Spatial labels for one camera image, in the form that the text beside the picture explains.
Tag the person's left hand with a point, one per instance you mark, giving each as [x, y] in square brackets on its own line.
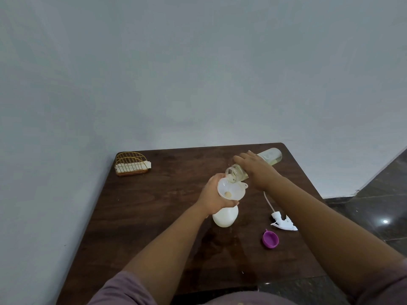
[211, 195]

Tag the person's right hand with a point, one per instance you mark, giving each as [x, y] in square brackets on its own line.
[260, 171]

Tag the clear plastic bottle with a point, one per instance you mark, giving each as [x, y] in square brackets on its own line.
[237, 173]

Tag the white plastic funnel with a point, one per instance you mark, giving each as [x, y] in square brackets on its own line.
[234, 188]

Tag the white plastic spray bottle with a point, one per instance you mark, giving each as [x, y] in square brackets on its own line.
[225, 217]

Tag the white spray trigger with tube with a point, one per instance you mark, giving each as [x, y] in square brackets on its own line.
[283, 222]

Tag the purple bottle cap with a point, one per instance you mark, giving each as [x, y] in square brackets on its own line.
[270, 239]

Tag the person's left forearm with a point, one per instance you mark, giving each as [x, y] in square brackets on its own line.
[168, 254]

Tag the person's right forearm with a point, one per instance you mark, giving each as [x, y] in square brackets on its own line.
[334, 238]

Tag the person's mauve shirt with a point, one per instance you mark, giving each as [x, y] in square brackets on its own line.
[120, 290]

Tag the white folded napkins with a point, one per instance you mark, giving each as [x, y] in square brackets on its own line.
[132, 167]

